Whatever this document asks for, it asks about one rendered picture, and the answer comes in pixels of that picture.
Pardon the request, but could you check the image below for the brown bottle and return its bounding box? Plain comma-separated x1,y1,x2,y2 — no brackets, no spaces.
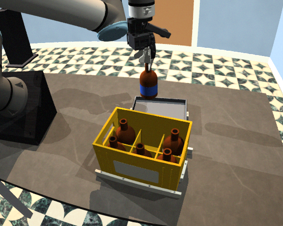
107,136,126,152
140,63,158,99
157,148,178,164
132,143,152,158
163,128,184,157
115,119,136,146

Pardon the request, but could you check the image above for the yellow bottle crate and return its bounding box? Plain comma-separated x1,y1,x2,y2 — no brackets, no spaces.
99,109,192,191

